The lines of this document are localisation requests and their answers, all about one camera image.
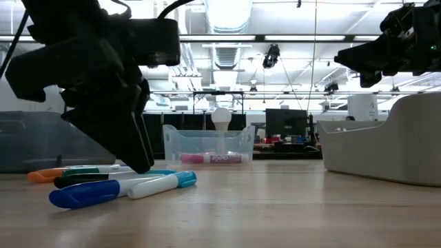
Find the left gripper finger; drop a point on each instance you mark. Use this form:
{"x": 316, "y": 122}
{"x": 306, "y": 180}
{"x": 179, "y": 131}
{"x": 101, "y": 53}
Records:
{"x": 113, "y": 127}
{"x": 146, "y": 96}

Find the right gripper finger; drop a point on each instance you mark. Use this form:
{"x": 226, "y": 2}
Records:
{"x": 372, "y": 56}

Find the light blue capped white marker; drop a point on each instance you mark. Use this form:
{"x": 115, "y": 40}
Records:
{"x": 165, "y": 171}
{"x": 186, "y": 179}

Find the magenta Expo marker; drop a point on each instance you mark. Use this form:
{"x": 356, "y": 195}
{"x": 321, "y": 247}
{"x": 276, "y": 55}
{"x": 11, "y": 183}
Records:
{"x": 196, "y": 158}

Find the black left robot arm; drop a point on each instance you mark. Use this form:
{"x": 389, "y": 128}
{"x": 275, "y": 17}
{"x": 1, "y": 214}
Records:
{"x": 62, "y": 8}

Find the black ceiling spotlight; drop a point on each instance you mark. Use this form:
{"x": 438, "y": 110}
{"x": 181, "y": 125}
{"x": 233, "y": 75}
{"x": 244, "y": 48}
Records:
{"x": 331, "y": 87}
{"x": 271, "y": 56}

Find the white round pillar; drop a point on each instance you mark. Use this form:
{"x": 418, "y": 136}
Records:
{"x": 361, "y": 106}

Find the clear plastic bin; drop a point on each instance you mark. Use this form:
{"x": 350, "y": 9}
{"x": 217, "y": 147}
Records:
{"x": 175, "y": 144}

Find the black capped white marker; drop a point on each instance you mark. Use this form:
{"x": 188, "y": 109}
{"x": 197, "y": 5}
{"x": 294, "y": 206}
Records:
{"x": 69, "y": 180}

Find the white light bulb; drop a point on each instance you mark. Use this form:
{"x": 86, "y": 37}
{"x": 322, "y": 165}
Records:
{"x": 221, "y": 117}

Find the dark grey plastic bin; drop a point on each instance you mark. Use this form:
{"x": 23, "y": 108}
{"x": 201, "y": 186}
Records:
{"x": 34, "y": 144}

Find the orange capped white marker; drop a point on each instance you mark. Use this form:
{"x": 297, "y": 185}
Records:
{"x": 41, "y": 175}

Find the black monitor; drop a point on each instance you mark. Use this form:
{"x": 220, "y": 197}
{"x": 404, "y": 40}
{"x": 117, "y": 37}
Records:
{"x": 286, "y": 122}

